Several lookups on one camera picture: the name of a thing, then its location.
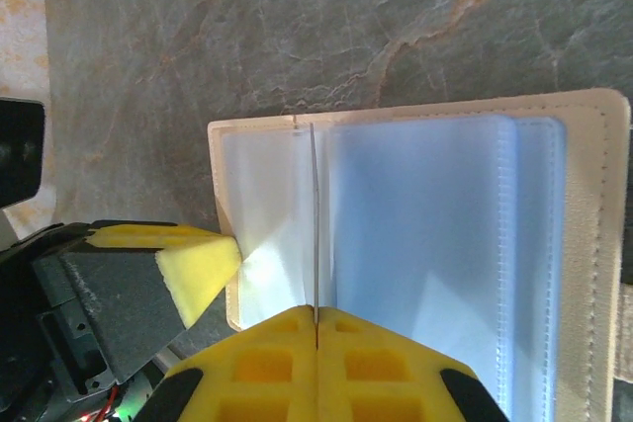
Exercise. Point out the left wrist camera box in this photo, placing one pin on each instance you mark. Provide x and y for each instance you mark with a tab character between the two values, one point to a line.
20	150

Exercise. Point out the beige card holder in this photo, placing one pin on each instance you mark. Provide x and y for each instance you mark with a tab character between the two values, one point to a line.
583	194

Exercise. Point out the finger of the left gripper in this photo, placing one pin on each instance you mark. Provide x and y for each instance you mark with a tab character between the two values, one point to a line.
128	293

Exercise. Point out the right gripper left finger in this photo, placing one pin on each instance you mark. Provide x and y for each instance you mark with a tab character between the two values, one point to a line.
262	372

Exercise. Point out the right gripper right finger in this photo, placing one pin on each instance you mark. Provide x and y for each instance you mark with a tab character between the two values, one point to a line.
376	372

